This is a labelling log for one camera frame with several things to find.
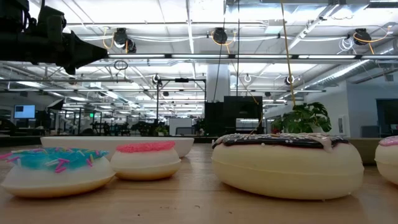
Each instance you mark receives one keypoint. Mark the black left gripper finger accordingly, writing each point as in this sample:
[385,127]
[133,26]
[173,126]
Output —
[81,53]

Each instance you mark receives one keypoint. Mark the small blue sprinkled donut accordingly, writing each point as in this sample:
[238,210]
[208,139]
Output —
[56,180]

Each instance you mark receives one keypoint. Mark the large chocolate drizzled donut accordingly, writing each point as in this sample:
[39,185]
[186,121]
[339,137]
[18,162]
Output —
[286,171]

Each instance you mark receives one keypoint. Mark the large pink frosted donut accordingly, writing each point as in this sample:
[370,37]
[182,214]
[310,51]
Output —
[388,161]

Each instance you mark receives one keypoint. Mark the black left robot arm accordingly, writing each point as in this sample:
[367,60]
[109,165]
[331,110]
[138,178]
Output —
[12,46]

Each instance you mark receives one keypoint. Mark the lit blue computer monitor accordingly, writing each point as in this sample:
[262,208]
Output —
[24,111]

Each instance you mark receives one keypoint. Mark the white round plate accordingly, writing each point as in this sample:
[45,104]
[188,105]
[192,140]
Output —
[93,143]

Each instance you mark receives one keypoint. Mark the long ceiling light bar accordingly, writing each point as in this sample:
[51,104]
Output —
[202,56]

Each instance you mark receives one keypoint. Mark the small red sugar donut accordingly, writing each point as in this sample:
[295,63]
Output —
[146,165]

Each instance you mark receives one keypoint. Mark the green potted plant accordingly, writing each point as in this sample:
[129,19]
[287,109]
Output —
[301,119]

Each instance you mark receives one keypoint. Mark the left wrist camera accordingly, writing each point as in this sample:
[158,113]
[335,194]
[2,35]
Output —
[51,18]

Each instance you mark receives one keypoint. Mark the black aluminium table frame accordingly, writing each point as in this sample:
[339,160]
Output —
[18,141]

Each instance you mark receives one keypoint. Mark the black background rig frame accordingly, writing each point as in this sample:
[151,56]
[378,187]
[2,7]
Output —
[182,80]

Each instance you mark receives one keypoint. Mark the dark wall screen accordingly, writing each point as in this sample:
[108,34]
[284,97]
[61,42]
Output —
[388,112]

